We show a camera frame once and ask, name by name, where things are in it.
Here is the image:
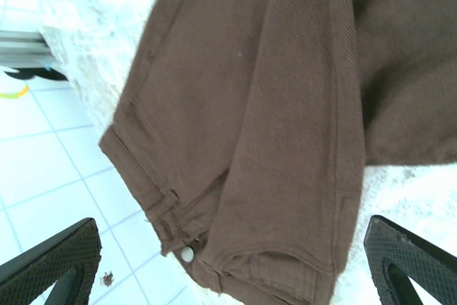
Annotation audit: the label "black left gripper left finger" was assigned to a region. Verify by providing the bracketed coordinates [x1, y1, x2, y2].
[0, 217, 103, 305]

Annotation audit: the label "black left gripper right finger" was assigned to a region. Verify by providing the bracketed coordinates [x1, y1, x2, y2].
[363, 214, 457, 305]

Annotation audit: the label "brown long pants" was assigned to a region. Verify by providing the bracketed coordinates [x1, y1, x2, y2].
[98, 0, 457, 305]

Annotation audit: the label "yellow curved tape strip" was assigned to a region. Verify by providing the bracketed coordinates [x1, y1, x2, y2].
[0, 83, 30, 100]

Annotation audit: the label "black curved object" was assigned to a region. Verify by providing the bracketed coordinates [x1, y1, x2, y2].
[2, 66, 69, 83]

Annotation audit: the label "aluminum frame rail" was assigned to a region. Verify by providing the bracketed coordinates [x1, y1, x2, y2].
[0, 29, 55, 67]

